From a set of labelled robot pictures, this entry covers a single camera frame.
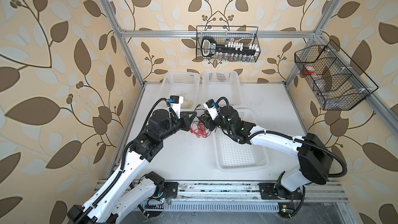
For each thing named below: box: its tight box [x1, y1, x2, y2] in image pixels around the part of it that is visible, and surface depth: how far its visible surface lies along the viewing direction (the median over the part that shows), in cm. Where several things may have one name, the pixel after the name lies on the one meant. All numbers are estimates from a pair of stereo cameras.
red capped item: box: [303, 65, 316, 75], surface depth 84 cm
